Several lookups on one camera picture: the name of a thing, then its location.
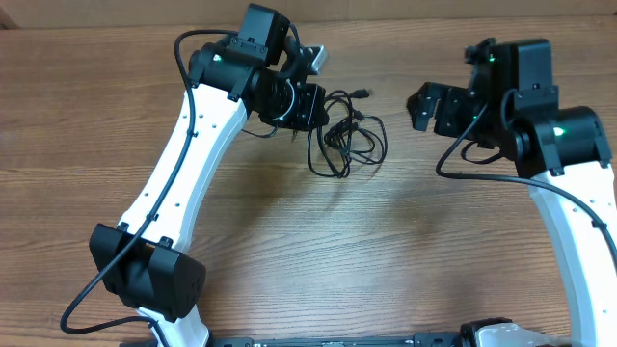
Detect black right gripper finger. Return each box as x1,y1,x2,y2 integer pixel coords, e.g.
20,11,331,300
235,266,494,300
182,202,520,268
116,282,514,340
409,103,436,131
406,82,448,109

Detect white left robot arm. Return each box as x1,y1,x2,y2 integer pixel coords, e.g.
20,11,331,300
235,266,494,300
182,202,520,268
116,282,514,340
89,4,328,346

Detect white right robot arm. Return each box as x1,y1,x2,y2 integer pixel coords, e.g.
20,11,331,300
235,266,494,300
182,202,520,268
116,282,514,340
406,38,616,346

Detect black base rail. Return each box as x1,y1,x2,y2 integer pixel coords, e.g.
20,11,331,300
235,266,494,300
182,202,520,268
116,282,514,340
206,316,570,347

